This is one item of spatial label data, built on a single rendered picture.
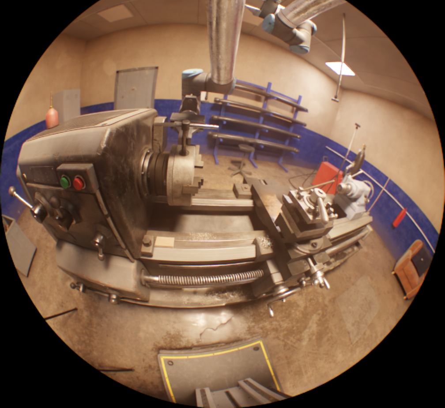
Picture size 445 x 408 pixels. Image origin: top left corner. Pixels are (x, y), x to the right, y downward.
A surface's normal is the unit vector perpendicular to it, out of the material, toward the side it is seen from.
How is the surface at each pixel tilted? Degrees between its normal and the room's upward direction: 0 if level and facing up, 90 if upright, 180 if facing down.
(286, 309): 0
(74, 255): 32
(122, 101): 90
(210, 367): 0
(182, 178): 63
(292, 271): 0
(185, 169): 49
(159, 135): 90
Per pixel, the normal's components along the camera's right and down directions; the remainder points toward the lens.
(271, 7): -0.03, 0.99
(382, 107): -0.97, -0.06
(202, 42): 0.16, 0.57
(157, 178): 0.21, 0.27
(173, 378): 0.18, -0.82
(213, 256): 0.24, -0.33
